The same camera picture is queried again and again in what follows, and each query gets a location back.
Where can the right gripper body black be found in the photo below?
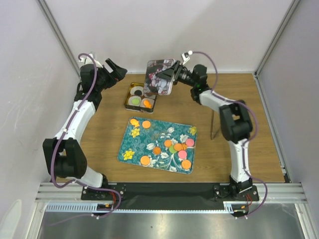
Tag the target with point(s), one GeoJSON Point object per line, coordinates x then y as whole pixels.
{"type": "Point", "coordinates": [183, 76]}

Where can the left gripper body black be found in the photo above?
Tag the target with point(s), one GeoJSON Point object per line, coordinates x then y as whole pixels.
{"type": "Point", "coordinates": [105, 79]}

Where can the gold tin lid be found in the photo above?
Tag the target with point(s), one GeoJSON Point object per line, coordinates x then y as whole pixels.
{"type": "Point", "coordinates": [155, 82]}

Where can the black sandwich cookie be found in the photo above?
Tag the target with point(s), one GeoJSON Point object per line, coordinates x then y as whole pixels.
{"type": "Point", "coordinates": [138, 93]}

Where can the green round cookie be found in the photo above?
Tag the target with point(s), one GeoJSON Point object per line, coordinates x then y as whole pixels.
{"type": "Point", "coordinates": [136, 101]}

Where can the orange fish cookie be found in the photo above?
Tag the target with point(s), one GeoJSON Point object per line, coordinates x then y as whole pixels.
{"type": "Point", "coordinates": [147, 104]}
{"type": "Point", "coordinates": [135, 123]}

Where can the metal tongs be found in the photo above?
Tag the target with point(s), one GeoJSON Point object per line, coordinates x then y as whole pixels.
{"type": "Point", "coordinates": [215, 125]}

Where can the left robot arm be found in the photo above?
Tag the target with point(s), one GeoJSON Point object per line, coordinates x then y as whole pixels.
{"type": "Point", "coordinates": [65, 160]}

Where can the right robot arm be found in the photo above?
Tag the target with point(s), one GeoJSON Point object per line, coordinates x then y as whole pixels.
{"type": "Point", "coordinates": [235, 122]}

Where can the white paper cup back-left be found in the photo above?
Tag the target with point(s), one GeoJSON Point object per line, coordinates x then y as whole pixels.
{"type": "Point", "coordinates": [136, 88]}

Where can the white paper cup front-left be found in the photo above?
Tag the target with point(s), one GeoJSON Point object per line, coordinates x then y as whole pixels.
{"type": "Point", "coordinates": [130, 100]}

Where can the white paper cup front-right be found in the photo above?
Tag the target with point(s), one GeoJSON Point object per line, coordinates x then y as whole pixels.
{"type": "Point", "coordinates": [151, 100]}

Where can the orange round cookie top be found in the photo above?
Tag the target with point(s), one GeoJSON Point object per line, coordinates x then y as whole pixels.
{"type": "Point", "coordinates": [146, 124]}

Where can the pink round cookie upper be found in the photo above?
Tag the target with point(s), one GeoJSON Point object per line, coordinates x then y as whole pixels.
{"type": "Point", "coordinates": [190, 142]}

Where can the pink round cookie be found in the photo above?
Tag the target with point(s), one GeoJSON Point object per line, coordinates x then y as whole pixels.
{"type": "Point", "coordinates": [190, 142]}
{"type": "Point", "coordinates": [182, 154]}

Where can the orange round cookie centre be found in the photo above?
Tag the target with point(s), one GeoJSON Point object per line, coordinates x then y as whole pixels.
{"type": "Point", "coordinates": [168, 143]}

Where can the orange round cookie pile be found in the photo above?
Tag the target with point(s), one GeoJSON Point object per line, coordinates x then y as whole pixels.
{"type": "Point", "coordinates": [177, 147]}

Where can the teal floral tray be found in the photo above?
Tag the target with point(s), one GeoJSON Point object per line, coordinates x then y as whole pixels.
{"type": "Point", "coordinates": [138, 142]}

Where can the green cookie under pile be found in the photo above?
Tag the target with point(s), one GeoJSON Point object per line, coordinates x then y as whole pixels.
{"type": "Point", "coordinates": [172, 150]}

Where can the pink round cookie lower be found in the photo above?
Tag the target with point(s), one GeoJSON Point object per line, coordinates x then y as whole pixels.
{"type": "Point", "coordinates": [182, 154]}

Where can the orange dotted cookie front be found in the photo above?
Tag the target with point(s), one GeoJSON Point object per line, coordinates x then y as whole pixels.
{"type": "Point", "coordinates": [144, 160]}

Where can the orange dotted cookie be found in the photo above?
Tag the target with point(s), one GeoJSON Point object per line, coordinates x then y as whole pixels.
{"type": "Point", "coordinates": [186, 164]}
{"type": "Point", "coordinates": [144, 160]}

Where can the orange dotted cookie right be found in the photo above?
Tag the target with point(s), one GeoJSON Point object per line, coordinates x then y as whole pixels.
{"type": "Point", "coordinates": [186, 164]}

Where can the white object bottom-left corner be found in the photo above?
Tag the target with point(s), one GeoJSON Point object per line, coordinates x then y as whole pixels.
{"type": "Point", "coordinates": [11, 220]}

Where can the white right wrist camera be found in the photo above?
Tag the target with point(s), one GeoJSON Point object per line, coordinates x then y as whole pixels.
{"type": "Point", "coordinates": [186, 56]}

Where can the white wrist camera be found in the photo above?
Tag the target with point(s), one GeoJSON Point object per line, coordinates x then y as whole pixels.
{"type": "Point", "coordinates": [89, 58]}
{"type": "Point", "coordinates": [186, 56]}

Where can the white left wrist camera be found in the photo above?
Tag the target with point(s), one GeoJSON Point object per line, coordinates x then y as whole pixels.
{"type": "Point", "coordinates": [89, 58]}

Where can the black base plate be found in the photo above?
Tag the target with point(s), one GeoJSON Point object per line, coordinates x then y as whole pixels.
{"type": "Point", "coordinates": [180, 196]}

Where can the aluminium frame rail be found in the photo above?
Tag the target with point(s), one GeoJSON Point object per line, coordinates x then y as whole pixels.
{"type": "Point", "coordinates": [77, 199]}

